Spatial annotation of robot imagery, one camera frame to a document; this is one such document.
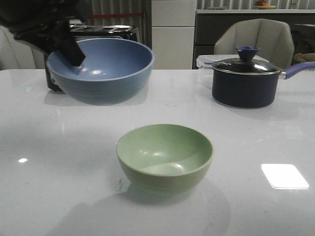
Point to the grey chair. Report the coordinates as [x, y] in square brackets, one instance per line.
[16, 55]
[273, 37]

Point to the dark kitchen counter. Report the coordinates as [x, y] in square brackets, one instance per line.
[219, 33]

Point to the fruit bowl on counter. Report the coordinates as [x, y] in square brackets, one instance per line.
[262, 4]

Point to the white cabinet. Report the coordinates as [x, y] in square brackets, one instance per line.
[173, 23]

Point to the grey chair right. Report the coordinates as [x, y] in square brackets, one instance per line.
[273, 37]

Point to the black and chrome toaster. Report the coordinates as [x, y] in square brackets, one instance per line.
[82, 32]

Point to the green bowl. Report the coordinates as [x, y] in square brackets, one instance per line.
[165, 158]

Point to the blue bowl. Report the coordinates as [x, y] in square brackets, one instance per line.
[113, 71]

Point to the glass lid with blue knob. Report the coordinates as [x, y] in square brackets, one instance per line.
[245, 64]

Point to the dark blue saucepan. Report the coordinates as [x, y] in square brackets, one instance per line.
[251, 91]

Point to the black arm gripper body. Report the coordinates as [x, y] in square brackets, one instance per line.
[32, 21]

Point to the clear plastic container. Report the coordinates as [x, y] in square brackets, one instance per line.
[204, 65]

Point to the grey chair left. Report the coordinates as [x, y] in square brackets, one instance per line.
[16, 55]

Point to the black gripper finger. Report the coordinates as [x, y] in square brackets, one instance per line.
[65, 43]

